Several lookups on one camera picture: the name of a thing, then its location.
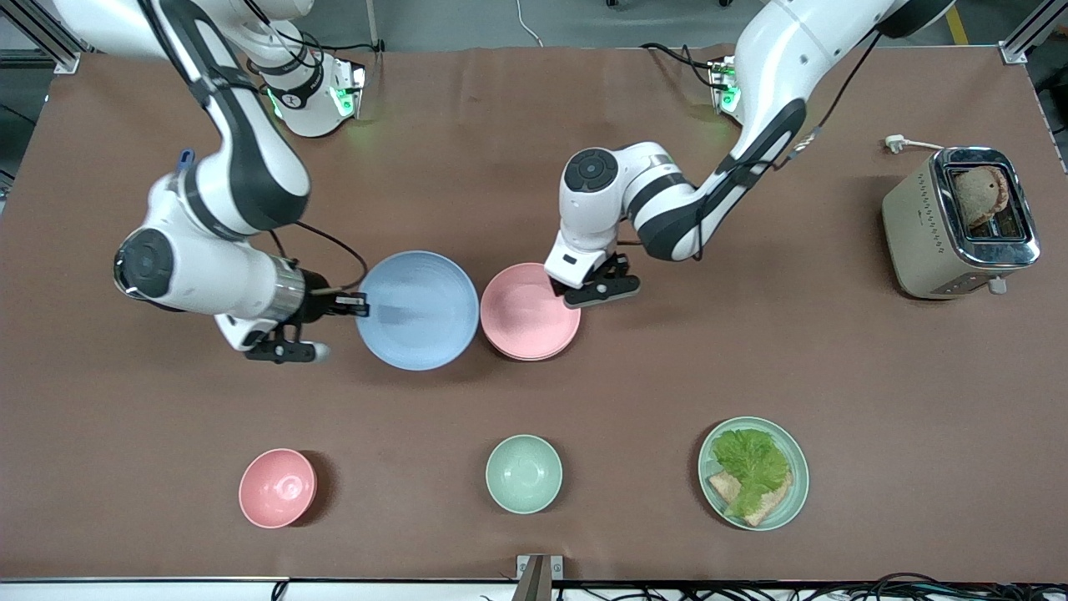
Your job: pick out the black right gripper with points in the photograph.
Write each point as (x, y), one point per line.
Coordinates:
(315, 305)

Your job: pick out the brown bread slice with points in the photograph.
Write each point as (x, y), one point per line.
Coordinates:
(772, 503)

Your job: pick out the aluminium frame post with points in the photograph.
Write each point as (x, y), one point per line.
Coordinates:
(1022, 42)
(42, 37)

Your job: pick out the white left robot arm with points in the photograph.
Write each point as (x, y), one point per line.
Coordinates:
(751, 125)

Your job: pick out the brown toast slice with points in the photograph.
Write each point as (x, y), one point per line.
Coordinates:
(978, 196)

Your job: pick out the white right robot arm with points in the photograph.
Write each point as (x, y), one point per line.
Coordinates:
(242, 175)

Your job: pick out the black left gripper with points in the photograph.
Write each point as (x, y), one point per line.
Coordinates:
(556, 288)

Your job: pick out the green lettuce leaf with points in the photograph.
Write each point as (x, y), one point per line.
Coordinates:
(751, 463)

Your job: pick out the pink bowl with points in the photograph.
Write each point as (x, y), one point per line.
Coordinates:
(277, 488)

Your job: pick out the beige chrome toaster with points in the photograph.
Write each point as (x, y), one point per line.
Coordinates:
(918, 242)

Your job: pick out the grey metal bracket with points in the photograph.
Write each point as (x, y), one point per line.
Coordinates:
(538, 578)

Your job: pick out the blue plate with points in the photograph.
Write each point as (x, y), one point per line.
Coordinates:
(417, 310)

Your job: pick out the pink plate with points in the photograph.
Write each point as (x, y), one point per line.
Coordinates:
(526, 313)

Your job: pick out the green plate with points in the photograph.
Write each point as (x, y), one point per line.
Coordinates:
(797, 492)

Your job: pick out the green bowl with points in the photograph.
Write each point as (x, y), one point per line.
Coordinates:
(524, 473)

